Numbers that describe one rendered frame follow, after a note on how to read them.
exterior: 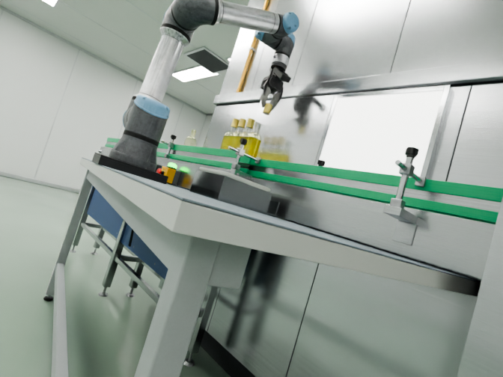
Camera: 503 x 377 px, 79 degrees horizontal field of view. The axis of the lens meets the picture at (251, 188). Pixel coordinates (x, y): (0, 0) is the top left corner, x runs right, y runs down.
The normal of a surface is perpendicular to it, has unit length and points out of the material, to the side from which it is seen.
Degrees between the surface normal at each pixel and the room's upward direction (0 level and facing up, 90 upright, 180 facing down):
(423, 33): 90
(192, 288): 90
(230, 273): 90
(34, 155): 90
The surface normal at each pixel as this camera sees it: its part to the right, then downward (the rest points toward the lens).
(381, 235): -0.70, -0.26
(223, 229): 0.53, 0.11
